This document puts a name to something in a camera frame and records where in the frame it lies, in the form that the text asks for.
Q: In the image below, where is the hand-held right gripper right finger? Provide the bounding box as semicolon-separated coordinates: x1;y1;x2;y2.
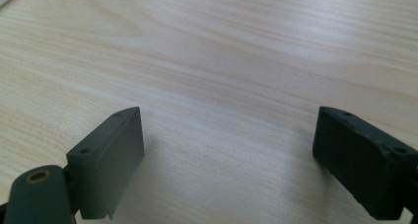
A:
312;106;418;221

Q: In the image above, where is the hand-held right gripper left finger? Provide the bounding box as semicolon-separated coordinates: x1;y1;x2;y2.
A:
65;106;145;220

